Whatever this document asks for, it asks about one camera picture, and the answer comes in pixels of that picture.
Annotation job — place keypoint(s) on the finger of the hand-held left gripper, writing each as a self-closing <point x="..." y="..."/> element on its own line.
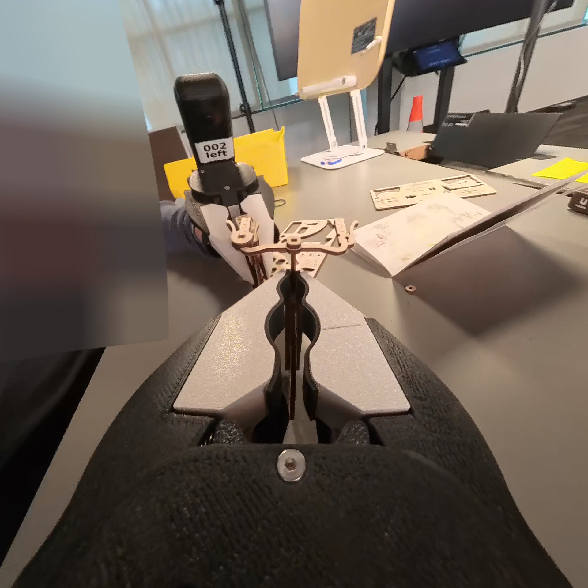
<point x="218" y="229"/>
<point x="262" y="211"/>

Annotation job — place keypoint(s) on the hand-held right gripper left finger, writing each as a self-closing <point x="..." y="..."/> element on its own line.
<point x="229" y="367"/>

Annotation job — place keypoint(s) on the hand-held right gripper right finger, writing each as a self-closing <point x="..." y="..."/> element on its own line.
<point x="358" y="367"/>

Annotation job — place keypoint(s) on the wooden model bicycle assembly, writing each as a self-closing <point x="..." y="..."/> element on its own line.
<point x="289" y="250"/>

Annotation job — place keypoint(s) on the wooden bicycle model body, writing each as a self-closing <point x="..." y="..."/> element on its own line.
<point x="305" y="232"/>

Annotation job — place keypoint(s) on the person's left forearm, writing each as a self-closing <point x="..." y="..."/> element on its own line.
<point x="177" y="225"/>

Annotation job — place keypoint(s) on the yellow plastic bin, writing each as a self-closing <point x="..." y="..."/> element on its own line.
<point x="264" y="156"/>

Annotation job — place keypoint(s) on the white folding stand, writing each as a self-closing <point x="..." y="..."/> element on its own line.
<point x="349" y="156"/>

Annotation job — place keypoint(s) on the black tripod pole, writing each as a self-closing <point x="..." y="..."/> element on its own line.
<point x="232" y="55"/>

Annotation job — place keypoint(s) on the white instruction booklet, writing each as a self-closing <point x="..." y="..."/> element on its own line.
<point x="413" y="239"/>

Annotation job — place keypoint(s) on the brown cardboard piece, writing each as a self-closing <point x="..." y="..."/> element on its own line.
<point x="413" y="151"/>

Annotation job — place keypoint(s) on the beige rounded panel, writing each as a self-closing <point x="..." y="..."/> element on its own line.
<point x="330" y="46"/>

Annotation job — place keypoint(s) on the orange traffic cone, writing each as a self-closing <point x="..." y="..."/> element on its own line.
<point x="416" y="117"/>

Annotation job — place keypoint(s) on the wooden laser-cut part sheet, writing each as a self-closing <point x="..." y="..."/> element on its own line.
<point x="477" y="189"/>

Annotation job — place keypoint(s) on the black printed box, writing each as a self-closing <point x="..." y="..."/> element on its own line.
<point x="459" y="120"/>

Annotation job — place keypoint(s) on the black monitor stand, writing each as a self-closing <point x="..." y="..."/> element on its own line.
<point x="444" y="92"/>

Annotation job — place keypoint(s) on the small blue screen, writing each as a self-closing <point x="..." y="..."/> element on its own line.
<point x="436" y="55"/>

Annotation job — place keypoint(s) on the black laptop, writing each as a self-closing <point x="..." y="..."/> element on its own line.
<point x="496" y="138"/>

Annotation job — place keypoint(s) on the large black monitor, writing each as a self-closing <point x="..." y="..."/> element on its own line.
<point x="459" y="18"/>

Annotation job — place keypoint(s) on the small black device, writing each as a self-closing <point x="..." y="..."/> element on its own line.
<point x="579" y="202"/>

